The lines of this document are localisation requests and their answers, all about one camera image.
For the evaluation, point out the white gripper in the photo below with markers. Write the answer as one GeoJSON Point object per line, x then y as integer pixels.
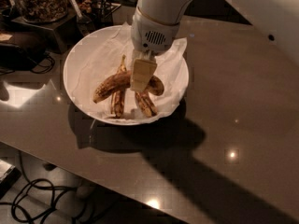
{"type": "Point", "coordinates": [152, 36]}

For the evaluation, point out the spotted banana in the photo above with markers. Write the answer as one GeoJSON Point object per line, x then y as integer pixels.
{"type": "Point", "coordinates": [118, 97]}
{"type": "Point", "coordinates": [145, 104]}
{"type": "Point", "coordinates": [121, 81]}

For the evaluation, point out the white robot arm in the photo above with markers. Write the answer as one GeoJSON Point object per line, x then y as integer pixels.
{"type": "Point", "coordinates": [276, 18]}

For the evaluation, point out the white bowl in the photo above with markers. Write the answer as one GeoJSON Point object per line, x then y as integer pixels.
{"type": "Point", "coordinates": [90, 50]}

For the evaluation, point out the white paper liner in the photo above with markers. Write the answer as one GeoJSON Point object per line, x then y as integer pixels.
{"type": "Point", "coordinates": [99, 53]}

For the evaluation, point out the metal scoop with label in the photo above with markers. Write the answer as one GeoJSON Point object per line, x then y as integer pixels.
{"type": "Point", "coordinates": [84, 23]}

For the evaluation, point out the black stand under jars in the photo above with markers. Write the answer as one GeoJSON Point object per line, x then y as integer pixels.
{"type": "Point", "coordinates": [60, 35]}

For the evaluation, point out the black device on table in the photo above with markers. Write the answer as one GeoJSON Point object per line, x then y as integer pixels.
{"type": "Point", "coordinates": [21, 51]}

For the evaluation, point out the glass jar of nuts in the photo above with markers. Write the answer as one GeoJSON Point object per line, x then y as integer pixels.
{"type": "Point", "coordinates": [42, 11]}

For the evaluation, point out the grey box on floor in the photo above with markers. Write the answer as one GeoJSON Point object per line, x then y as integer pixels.
{"type": "Point", "coordinates": [9, 175]}

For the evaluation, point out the black wire rack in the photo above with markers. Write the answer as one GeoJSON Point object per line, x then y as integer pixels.
{"type": "Point", "coordinates": [106, 8]}

